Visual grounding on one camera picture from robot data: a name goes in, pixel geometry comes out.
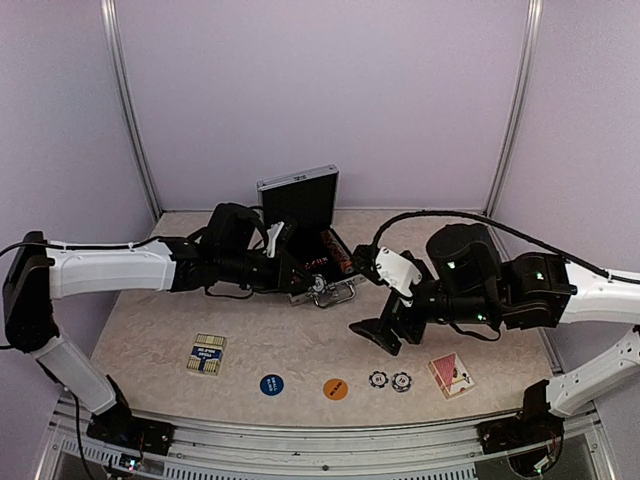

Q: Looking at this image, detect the black dice row in case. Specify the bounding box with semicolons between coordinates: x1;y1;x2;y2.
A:
304;256;329;270

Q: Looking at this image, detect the blue white poker chip stack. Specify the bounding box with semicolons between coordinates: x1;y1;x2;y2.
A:
369;371;389;389

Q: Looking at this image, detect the right aluminium corner post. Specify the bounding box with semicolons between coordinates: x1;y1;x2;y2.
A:
483;0;544;218

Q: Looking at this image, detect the left aluminium corner post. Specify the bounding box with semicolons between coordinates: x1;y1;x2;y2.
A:
100;0;163;220

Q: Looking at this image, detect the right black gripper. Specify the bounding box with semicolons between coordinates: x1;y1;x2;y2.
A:
349;259;499;356

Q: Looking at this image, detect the blue small blind button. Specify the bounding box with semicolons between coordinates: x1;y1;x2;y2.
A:
260;374;284;396

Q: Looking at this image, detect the chip row in case back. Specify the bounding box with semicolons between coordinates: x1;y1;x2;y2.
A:
320;230;354;275

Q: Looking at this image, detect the aluminium poker chip case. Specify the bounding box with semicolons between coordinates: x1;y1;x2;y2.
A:
257;164;364;309

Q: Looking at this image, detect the aluminium corner post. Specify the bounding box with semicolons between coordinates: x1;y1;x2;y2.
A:
483;0;544;218
100;0;163;220

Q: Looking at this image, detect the blue playing card box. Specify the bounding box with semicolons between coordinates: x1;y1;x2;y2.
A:
186;333;227;376

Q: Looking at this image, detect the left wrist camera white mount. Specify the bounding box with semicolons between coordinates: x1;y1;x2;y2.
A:
265;220;296;258

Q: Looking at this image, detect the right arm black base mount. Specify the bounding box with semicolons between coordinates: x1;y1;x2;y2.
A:
476;414;552;455

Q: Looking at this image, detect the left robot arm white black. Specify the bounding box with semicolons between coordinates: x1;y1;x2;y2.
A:
2;203;314;445

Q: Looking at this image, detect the orange big blind button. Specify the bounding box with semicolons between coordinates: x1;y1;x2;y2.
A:
323;378;349;401

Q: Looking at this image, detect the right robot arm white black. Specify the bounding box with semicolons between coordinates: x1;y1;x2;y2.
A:
349;210;639;451

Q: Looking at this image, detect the aluminium front rail frame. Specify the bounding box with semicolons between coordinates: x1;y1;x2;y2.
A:
34;394;616;480

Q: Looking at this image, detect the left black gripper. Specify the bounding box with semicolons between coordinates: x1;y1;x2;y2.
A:
218;248;315;295

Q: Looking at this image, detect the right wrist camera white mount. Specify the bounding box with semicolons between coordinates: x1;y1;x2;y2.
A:
352;244;423;307

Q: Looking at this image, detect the red playing card deck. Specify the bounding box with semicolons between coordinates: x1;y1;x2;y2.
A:
428;352;476;400

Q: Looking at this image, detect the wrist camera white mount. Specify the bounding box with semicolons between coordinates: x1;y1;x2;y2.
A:
265;220;296;258
352;244;423;307

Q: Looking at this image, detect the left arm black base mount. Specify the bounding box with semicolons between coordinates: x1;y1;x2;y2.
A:
87;405;175;456

